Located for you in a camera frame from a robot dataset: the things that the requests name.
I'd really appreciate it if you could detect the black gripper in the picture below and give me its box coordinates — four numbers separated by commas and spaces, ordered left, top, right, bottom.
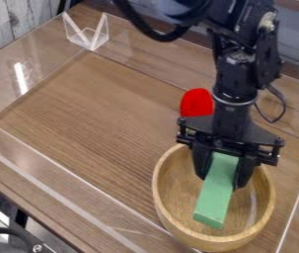
176, 87, 284, 189

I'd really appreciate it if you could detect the green rectangular block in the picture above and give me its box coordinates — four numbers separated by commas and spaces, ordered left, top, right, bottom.
192, 152, 239, 229

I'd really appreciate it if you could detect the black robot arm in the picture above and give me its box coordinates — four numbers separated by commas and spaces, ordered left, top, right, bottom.
112, 0, 284, 189

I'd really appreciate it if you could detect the brown wooden bowl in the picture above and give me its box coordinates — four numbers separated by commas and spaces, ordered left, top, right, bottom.
151, 144, 275, 252

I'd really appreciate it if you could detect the red plush strawberry toy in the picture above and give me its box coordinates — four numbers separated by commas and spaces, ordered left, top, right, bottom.
179, 88, 213, 117

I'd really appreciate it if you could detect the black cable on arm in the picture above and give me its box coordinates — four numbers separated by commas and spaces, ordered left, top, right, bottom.
252, 84, 287, 125

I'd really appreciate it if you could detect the clear acrylic tray wall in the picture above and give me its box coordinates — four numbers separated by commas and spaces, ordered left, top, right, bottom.
0, 127, 197, 253

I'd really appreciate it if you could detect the black table frame bracket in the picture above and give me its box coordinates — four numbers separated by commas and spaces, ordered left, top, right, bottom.
0, 212, 56, 253

